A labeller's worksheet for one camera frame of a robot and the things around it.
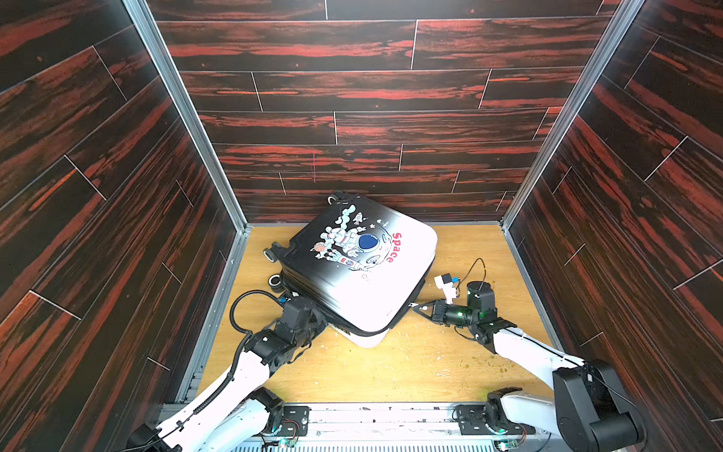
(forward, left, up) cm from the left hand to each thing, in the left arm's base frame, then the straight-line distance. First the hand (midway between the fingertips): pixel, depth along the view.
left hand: (327, 315), depth 81 cm
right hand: (+5, -28, -1) cm, 28 cm away
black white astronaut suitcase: (+9, -11, +11) cm, 18 cm away
